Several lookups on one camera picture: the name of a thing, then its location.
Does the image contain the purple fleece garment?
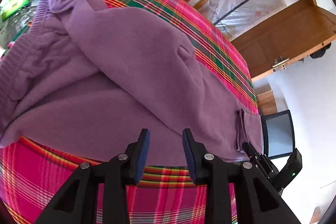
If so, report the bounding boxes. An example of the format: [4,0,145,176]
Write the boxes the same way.
[1,0,263,166]

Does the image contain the black mesh office chair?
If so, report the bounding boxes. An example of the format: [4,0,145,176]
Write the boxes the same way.
[261,110,295,159]

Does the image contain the pink plaid tablecloth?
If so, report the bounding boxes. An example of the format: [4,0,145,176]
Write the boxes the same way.
[1,0,261,223]

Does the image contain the black bags on hook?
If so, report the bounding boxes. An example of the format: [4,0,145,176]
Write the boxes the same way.
[310,43,331,59]

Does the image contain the glass top side table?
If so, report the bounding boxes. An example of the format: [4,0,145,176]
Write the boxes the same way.
[1,0,40,52]

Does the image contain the green tissue pack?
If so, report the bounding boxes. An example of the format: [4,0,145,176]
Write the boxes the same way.
[1,0,29,22]

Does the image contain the wooden board against wall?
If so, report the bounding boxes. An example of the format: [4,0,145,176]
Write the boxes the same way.
[256,84,277,115]

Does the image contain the wooden door with handle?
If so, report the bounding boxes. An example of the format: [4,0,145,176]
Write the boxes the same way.
[232,0,335,82]

